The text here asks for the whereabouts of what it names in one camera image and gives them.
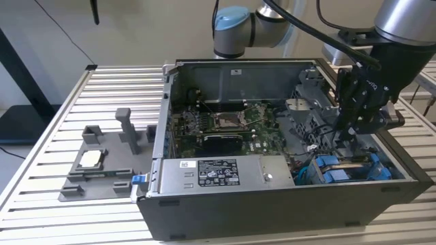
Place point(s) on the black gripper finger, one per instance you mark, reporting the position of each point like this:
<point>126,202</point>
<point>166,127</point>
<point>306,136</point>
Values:
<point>346,102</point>
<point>370,117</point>

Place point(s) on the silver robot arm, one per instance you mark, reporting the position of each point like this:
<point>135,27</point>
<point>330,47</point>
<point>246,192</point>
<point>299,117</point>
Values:
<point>238,30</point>

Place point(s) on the grey drive cage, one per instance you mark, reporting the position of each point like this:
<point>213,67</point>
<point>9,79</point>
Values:
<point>307,122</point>

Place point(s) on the green motherboard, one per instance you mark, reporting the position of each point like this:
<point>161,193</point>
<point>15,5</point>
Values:
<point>269,143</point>

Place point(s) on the CPU socket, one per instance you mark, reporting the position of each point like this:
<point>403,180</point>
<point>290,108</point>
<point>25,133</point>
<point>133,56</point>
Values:
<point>227,121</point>

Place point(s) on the locking lever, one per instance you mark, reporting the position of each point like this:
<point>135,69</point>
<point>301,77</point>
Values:
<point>210,107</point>

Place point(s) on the black open PC case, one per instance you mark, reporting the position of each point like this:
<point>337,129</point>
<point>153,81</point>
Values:
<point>238,217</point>

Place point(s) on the silver power supply with label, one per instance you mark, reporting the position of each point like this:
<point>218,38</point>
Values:
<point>170,178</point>

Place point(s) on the blue case latch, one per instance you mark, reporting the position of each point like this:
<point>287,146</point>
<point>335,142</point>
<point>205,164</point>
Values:
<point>138,179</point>

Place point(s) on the grey parts rack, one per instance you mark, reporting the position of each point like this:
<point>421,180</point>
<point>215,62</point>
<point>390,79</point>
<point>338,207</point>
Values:
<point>109,143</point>

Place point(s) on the black table corner clip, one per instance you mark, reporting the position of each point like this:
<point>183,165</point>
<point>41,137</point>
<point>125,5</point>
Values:
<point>91,67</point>

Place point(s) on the silver CPU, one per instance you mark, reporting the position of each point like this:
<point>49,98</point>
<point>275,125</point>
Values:
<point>90,158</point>

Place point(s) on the black hanging rod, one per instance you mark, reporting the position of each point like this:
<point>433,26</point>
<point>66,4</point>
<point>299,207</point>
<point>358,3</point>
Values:
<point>95,12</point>

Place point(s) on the black stand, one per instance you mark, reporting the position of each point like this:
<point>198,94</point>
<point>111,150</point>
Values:
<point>21,122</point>

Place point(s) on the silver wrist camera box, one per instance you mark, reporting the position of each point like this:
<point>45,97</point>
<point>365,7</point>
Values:
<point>335,54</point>

